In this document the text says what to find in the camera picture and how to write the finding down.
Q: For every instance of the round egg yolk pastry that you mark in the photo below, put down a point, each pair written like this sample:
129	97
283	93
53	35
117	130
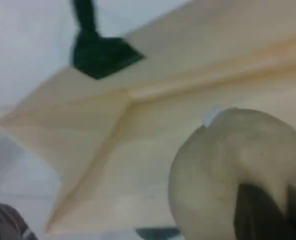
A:
213	175

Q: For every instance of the grey striped object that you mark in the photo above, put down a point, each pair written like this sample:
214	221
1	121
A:
5	222

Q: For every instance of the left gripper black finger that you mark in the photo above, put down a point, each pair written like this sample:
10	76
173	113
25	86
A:
100	57

